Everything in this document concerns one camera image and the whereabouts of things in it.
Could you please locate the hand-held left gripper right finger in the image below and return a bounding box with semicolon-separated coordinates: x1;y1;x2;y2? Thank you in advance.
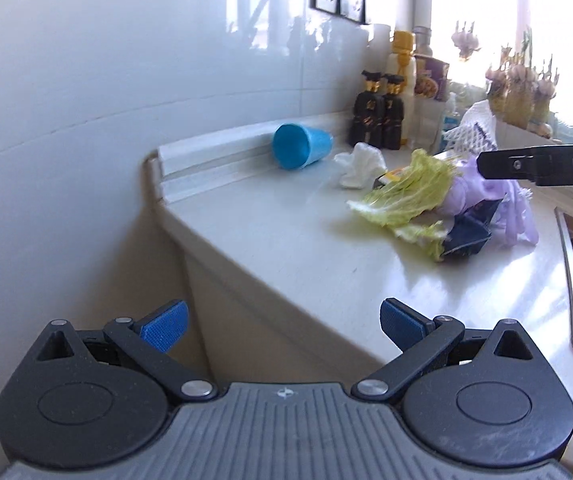
351;297;535;403

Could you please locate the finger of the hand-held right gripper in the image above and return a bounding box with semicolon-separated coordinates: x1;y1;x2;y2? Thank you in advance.
477;147;537;184

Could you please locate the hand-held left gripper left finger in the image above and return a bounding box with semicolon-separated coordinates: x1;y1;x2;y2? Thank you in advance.
36;300;220;403

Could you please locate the purple plastic bag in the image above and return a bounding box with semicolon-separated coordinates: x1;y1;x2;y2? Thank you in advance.
439;159;540;249

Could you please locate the white foam fruit net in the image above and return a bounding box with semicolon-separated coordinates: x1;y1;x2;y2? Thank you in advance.
441;100;505;154

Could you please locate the dark blue snack wrapper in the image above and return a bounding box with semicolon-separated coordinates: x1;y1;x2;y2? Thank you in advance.
441;199;505;265

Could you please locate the small napa cabbage leaf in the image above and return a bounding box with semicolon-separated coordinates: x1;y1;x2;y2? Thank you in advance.
391;220;450;262

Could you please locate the small yellow wrapper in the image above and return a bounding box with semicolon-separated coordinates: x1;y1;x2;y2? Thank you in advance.
373;167;408;189

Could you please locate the white tissue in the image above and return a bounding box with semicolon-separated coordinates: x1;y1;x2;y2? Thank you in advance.
334;142;390;190

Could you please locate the blue plastic cup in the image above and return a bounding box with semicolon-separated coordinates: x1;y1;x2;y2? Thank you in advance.
272;122;335;171

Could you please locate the clear bottle with blue label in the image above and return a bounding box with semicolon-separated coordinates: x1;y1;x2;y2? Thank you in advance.
441;92;463;137

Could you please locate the row of sprouting garlic jars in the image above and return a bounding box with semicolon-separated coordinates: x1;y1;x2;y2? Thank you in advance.
485;27;565;132

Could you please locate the clear plastic container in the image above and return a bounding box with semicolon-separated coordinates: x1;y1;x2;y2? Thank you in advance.
411;97;447;152

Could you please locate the purple snack box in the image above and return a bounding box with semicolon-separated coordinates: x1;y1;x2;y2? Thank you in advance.
414;55;451;102

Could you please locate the black bottle with gold cap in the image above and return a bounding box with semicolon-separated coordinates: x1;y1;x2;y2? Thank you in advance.
349;70;386;149
381;74;408;151

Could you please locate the hanging garlic bunch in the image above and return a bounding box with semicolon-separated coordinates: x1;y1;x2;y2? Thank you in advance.
451;20;482;62

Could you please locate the white bottle with yellow cap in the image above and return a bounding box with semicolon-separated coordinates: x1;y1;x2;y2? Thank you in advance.
385;31;417;147

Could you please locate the jar with metal lid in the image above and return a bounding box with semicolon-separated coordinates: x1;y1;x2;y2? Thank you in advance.
413;26;435;58

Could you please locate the plain white bottle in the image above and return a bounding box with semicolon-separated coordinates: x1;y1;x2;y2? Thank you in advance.
367;23;393;77

